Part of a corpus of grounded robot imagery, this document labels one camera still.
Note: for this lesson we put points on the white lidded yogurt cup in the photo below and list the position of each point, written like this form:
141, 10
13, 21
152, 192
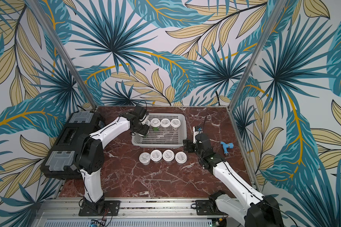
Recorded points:
156, 156
165, 123
181, 157
155, 124
168, 155
147, 122
175, 124

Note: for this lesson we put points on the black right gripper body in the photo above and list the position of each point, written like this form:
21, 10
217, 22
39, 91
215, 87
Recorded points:
189, 145

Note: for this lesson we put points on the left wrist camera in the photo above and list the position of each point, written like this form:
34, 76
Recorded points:
140, 112

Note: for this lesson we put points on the aluminium frame post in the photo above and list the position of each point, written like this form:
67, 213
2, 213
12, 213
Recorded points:
259, 46
45, 22

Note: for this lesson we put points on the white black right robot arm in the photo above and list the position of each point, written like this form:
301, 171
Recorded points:
253, 209

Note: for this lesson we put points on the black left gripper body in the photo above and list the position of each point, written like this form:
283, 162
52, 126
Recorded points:
140, 128

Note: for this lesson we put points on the blue plastic faucet toy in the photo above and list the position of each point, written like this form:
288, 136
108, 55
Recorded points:
226, 146

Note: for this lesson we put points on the white plastic perforated basket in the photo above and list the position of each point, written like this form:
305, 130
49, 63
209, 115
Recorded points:
163, 138

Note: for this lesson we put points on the left aluminium frame post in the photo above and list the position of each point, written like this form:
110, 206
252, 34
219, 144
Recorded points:
45, 22

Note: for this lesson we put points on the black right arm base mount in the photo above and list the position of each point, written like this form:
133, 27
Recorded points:
206, 208

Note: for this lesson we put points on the right aluminium frame post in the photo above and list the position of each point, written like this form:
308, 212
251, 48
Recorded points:
259, 46

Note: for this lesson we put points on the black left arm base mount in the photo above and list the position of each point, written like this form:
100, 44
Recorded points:
101, 208

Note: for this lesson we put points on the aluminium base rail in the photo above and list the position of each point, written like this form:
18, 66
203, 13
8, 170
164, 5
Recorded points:
133, 212

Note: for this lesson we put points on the black plastic toolbox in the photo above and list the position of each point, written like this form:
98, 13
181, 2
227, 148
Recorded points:
59, 163

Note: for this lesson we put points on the foil topped yogurt cup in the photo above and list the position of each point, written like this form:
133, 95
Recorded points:
145, 158

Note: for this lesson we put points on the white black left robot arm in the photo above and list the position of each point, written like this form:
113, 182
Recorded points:
89, 158

